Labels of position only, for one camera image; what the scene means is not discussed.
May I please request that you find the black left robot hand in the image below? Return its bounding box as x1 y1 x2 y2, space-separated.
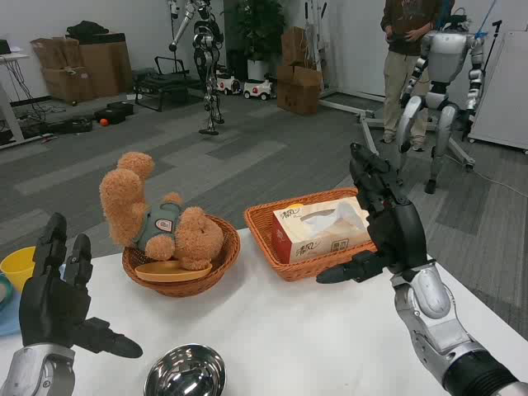
18 212 144 360

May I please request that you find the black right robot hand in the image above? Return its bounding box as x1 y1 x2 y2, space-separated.
316 142 430 285

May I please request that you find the stainless steel bowl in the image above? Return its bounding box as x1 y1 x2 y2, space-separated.
144 343 228 396

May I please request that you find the blue plate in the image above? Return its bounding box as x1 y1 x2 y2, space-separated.
0 274 26 337

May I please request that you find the yellow plastic cup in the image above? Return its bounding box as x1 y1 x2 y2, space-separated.
0 246 38 295

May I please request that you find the tissue box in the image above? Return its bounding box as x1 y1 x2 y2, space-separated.
272 196 373 266

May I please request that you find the wooden plate in basket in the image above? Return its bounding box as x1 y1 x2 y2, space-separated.
134 259 214 284

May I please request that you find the brown teddy bear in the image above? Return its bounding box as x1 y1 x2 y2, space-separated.
98 151 226 271

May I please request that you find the round wicker basket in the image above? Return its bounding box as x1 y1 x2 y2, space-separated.
121 213 242 299

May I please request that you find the rectangular wicker basket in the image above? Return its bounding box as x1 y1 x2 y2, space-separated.
243 186 379 283

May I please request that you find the person in brown hoodie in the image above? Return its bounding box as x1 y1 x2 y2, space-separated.
379 0 435 152

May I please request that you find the white cabinet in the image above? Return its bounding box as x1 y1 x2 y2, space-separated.
467 31 528 153

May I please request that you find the long black floor case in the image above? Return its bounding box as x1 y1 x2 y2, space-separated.
40 116 94 136

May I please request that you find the small cardboard box stack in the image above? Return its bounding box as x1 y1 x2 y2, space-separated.
276 26 323 116

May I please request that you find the silver humanoid robot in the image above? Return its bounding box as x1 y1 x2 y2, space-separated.
397 15 491 196

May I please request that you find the white desk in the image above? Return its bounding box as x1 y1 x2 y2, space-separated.
0 39 32 146

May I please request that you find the black equipment case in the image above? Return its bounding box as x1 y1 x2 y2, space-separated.
93 101 135 125

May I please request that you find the white toy car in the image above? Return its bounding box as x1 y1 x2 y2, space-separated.
242 75 277 101
215 73 243 97

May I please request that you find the large cardboard box stack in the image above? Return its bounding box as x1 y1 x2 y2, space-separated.
30 32 134 105

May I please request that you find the potted green plant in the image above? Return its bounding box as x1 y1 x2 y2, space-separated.
229 0 286 83

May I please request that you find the black humanoid robot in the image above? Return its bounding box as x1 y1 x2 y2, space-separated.
167 0 226 137

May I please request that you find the black clothing pile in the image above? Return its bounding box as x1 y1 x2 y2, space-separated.
66 20 111 37

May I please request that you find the black bench frame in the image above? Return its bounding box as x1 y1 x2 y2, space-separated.
132 54 204 113

